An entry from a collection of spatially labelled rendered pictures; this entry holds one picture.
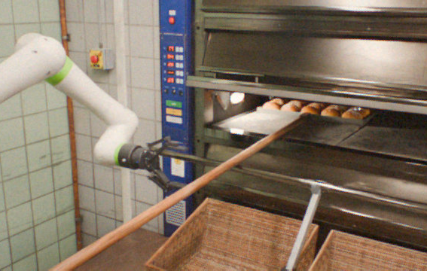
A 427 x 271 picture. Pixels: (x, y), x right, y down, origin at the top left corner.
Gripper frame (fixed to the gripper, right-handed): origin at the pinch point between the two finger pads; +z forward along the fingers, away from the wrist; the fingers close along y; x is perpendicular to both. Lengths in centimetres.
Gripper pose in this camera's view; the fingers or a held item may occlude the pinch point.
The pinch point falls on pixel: (184, 168)
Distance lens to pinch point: 171.9
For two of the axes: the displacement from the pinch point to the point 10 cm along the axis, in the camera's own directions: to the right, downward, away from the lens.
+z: 8.5, 1.5, -5.1
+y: -0.1, 9.6, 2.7
